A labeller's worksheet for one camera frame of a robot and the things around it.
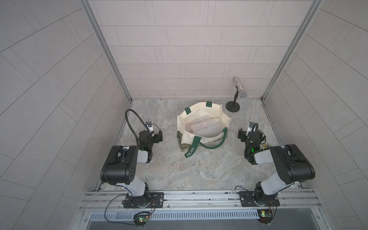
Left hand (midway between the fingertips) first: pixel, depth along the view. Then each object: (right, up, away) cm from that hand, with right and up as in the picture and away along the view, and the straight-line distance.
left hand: (155, 127), depth 95 cm
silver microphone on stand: (+58, +15, +17) cm, 62 cm away
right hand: (+62, 0, -1) cm, 62 cm away
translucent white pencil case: (+22, +2, -7) cm, 23 cm away
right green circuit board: (+60, -39, -27) cm, 76 cm away
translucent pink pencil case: (+25, +1, -10) cm, 27 cm away
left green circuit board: (+1, -38, -31) cm, 48 cm away
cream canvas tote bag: (+22, -7, -14) cm, 27 cm away
